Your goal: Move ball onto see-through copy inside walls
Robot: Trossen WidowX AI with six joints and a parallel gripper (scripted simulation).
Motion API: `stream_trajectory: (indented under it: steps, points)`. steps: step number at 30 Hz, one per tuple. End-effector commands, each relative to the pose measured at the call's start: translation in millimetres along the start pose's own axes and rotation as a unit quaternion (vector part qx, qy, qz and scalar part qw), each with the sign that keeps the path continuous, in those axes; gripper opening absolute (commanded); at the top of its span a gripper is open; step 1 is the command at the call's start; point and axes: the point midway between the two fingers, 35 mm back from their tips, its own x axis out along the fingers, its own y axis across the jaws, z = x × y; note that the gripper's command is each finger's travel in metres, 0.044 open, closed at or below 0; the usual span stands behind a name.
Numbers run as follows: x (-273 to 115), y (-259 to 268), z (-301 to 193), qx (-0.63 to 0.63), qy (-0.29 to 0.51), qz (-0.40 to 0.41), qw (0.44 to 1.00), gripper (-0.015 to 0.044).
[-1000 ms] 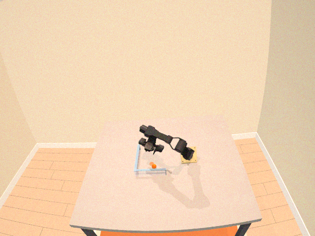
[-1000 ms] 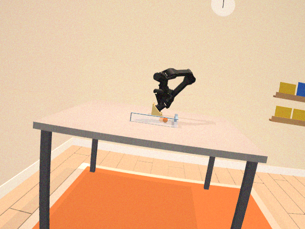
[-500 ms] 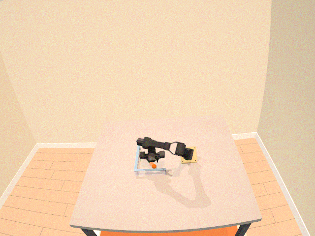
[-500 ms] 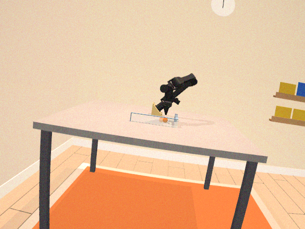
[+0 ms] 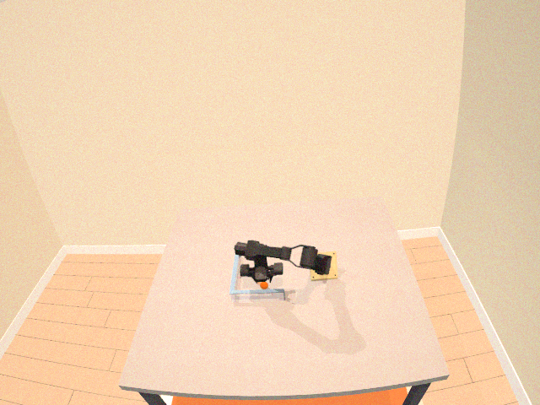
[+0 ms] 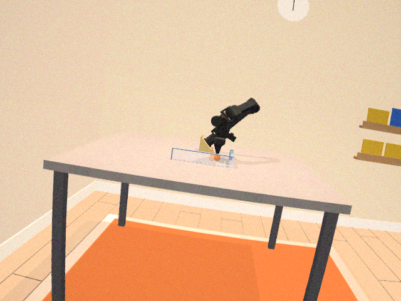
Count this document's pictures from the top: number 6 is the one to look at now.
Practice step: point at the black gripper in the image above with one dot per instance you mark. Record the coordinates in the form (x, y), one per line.
(219, 139)

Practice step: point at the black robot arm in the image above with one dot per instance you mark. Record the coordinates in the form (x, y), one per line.
(231, 116)

